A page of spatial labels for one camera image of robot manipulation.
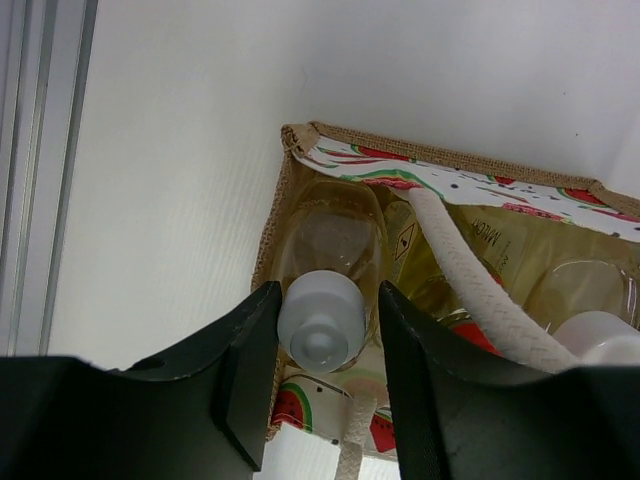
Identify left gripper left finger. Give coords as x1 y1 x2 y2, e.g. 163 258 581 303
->
1 282 281 479

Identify white cap amber bottle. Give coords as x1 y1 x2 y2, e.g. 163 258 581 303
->
272 177 390 374
525 259 639 366

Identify burlap watermelon canvas bag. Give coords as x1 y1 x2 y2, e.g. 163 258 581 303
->
252 122 639 479

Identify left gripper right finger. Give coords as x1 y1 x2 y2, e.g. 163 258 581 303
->
379 282 639 479

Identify left aluminium frame post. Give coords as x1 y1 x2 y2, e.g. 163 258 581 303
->
1 0 98 356

